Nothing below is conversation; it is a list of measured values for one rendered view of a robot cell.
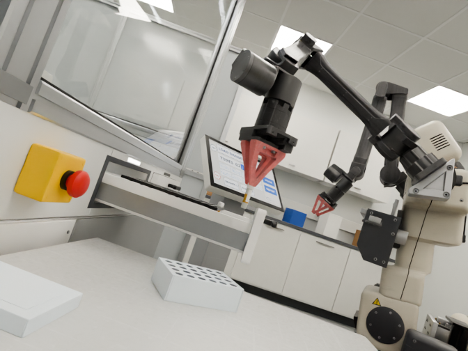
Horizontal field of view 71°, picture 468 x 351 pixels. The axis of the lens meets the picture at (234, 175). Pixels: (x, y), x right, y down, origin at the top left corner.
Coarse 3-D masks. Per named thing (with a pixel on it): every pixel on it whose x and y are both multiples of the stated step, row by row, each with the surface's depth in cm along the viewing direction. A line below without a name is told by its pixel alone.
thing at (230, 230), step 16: (112, 176) 68; (112, 192) 67; (128, 192) 67; (144, 192) 67; (160, 192) 67; (128, 208) 67; (144, 208) 67; (160, 208) 66; (176, 208) 66; (192, 208) 66; (208, 208) 67; (176, 224) 66; (192, 224) 66; (208, 224) 66; (224, 224) 66; (240, 224) 65; (208, 240) 65; (224, 240) 65; (240, 240) 65
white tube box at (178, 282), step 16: (160, 272) 51; (176, 272) 49; (192, 272) 52; (208, 272) 55; (160, 288) 49; (176, 288) 47; (192, 288) 48; (208, 288) 49; (224, 288) 51; (240, 288) 52; (192, 304) 48; (208, 304) 50; (224, 304) 51
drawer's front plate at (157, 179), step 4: (156, 176) 97; (160, 176) 99; (164, 176) 104; (152, 180) 97; (156, 180) 97; (160, 180) 101; (164, 180) 105; (168, 180) 109; (172, 180) 114; (176, 180) 120; (156, 184) 98; (160, 184) 102; (164, 184) 107; (168, 184) 111; (172, 184) 116; (176, 184) 122; (168, 188) 112; (172, 188) 118
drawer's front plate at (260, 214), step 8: (256, 208) 87; (256, 216) 64; (264, 216) 63; (256, 224) 63; (256, 232) 63; (248, 240) 63; (256, 240) 63; (248, 248) 63; (248, 256) 63; (248, 264) 63
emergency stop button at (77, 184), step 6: (72, 174) 46; (78, 174) 46; (84, 174) 46; (66, 180) 46; (72, 180) 45; (78, 180) 45; (84, 180) 47; (66, 186) 46; (72, 186) 45; (78, 186) 46; (84, 186) 47; (72, 192) 45; (78, 192) 46; (84, 192) 48
